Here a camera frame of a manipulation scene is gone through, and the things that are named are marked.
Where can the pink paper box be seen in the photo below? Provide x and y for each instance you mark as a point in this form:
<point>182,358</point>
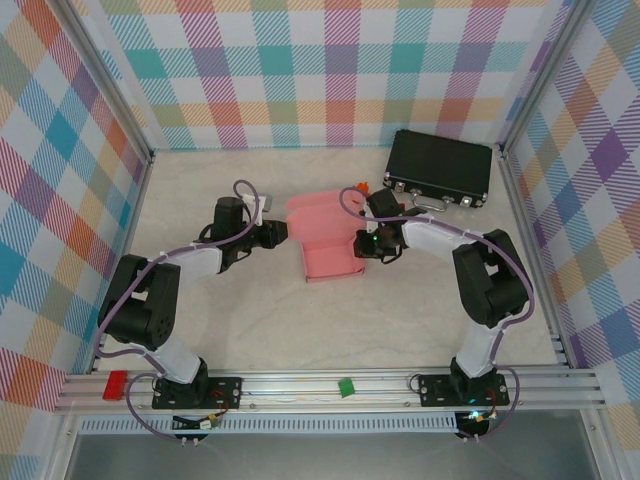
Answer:
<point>325,250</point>

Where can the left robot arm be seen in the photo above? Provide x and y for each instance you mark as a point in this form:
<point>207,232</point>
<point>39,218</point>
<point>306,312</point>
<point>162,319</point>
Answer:
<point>150,310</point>

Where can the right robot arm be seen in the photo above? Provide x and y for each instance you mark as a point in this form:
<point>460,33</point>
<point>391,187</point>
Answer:
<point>490,285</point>

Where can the orange plastic toy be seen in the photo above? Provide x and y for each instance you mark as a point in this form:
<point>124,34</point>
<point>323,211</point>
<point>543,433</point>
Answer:
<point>363,186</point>

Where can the black carrying case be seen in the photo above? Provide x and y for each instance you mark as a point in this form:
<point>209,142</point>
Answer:
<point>440,165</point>

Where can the green block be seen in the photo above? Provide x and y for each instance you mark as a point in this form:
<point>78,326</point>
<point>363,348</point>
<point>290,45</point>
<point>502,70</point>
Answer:
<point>345,388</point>

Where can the flat red brick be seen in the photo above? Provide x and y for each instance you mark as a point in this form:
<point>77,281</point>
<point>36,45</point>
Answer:
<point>115,385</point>

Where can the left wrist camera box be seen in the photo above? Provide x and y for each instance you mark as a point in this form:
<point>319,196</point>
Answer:
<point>265,202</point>

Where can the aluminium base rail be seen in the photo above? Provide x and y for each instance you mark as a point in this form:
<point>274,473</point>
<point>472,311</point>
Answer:
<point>300,390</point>

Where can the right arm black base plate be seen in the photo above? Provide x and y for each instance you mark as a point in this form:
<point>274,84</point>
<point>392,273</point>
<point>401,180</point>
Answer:
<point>435,391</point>

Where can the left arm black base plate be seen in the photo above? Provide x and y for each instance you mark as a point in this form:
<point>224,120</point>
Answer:
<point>225,392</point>

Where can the aluminium frame post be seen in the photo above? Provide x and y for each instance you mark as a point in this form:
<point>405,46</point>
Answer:
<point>107,82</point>
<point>545,75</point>

